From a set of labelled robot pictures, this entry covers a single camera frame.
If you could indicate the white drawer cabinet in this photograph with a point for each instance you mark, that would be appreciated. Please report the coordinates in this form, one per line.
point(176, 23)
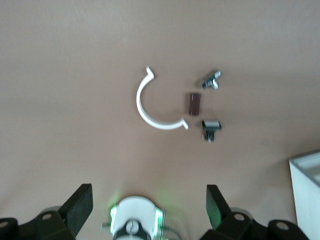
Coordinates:
point(307, 205)

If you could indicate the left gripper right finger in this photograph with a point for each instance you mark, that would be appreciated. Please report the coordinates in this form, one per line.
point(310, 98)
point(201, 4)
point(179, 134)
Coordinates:
point(216, 207)

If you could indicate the black square push button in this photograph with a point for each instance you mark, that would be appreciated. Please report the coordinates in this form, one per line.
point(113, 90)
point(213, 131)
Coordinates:
point(211, 124)

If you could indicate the silver metal key switch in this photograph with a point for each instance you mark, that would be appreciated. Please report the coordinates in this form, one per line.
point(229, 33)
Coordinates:
point(211, 81)

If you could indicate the white curved plastic clamp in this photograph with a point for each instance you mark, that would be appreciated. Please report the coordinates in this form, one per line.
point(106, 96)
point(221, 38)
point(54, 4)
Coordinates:
point(139, 100)

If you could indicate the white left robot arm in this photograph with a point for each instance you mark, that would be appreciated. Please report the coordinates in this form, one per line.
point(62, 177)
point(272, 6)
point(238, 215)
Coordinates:
point(132, 210)

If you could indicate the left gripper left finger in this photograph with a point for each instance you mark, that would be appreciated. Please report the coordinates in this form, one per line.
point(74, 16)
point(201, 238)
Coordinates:
point(77, 210)

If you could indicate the brown terminal block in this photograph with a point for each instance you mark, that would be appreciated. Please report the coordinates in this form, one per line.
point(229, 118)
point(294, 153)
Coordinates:
point(194, 105)

